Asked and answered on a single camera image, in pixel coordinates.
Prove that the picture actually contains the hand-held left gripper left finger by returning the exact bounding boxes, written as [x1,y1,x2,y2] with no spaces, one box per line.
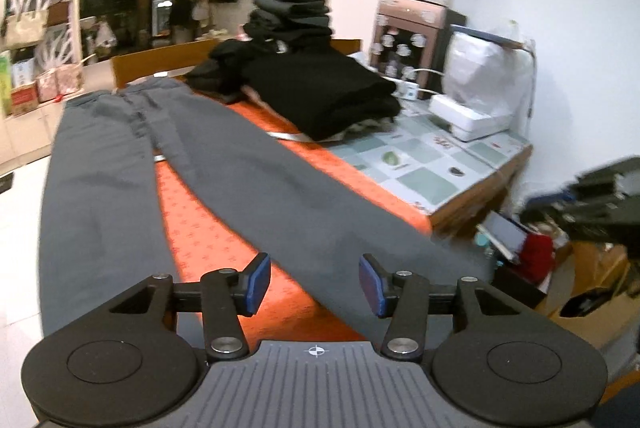
[107,252,272,363]

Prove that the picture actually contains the black folded garment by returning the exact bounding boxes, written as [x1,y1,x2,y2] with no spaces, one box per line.
[240,56,403,142]

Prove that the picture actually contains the cardboard box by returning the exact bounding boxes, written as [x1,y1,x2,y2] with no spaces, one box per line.
[535,241,640,359]

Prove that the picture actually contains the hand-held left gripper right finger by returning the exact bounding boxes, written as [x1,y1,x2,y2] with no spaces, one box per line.
[358,252,526,363]

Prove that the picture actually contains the orange patterned table mat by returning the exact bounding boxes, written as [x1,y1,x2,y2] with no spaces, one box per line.
[152,88,434,344]

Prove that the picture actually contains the checkered leaf tablecloth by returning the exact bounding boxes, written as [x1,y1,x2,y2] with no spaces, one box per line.
[327,53,534,217]

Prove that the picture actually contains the white power strip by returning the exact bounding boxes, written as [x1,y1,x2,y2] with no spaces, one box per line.
[387,76,424,102]

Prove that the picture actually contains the grey pants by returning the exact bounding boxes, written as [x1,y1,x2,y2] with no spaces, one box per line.
[40,76,496,344]

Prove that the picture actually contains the red cloth item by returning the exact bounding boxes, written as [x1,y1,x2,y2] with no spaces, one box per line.
[520,232,554,279]

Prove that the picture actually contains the pile of black clothes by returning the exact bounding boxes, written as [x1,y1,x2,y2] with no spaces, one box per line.
[185,38,281,105]

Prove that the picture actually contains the white flat box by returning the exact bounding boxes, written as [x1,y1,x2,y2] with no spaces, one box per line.
[482,211,529,262]

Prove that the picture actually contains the white box appliance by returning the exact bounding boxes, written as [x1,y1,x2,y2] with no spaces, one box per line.
[429,94,514,143]

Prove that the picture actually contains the stack of folded dark clothes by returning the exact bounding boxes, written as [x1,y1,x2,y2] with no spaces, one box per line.
[242,0,334,54]

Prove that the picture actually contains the pink water dispenser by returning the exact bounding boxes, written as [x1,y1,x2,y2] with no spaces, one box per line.
[370,0,469,94]

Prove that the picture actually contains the white appliance under plastic bag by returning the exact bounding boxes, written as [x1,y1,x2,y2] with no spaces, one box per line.
[442,21,537,119]

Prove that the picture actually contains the white fabric strap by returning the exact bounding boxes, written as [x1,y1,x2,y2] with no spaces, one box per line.
[152,131,314,162]

